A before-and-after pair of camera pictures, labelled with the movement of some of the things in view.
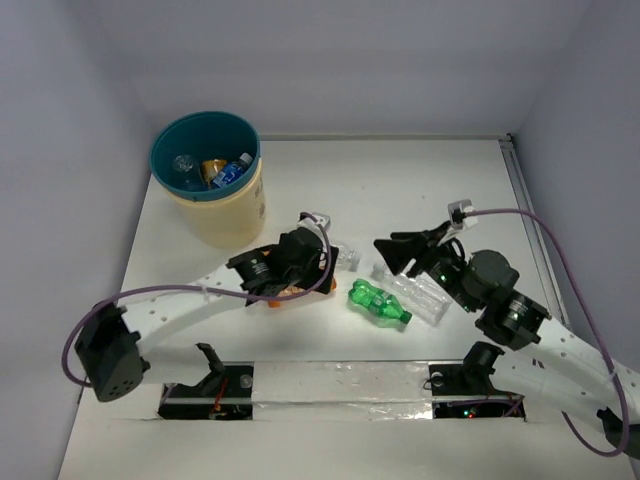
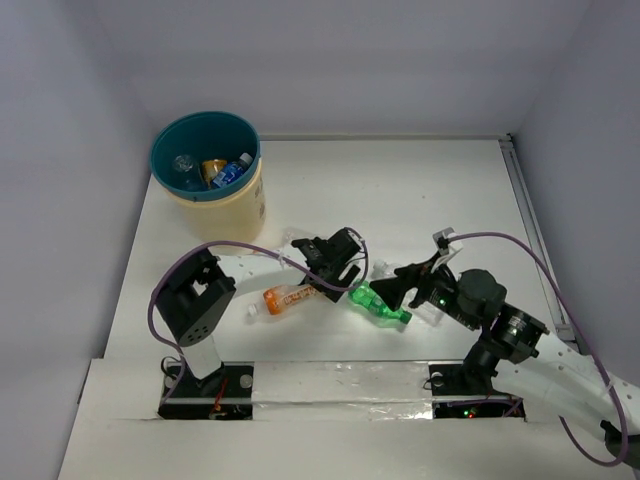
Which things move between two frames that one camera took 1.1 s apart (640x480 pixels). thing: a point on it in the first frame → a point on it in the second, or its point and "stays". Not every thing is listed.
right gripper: (423, 245) → (412, 275)
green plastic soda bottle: (363, 292) stays
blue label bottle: (232, 170) stays
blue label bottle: (190, 171) stays
